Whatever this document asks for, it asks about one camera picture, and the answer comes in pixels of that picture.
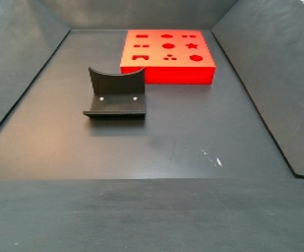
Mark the black curved holder stand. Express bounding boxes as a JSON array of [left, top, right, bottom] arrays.
[[84, 68, 147, 118]]

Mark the red shape sorter block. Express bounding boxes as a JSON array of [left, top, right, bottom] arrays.
[[120, 30, 216, 85]]

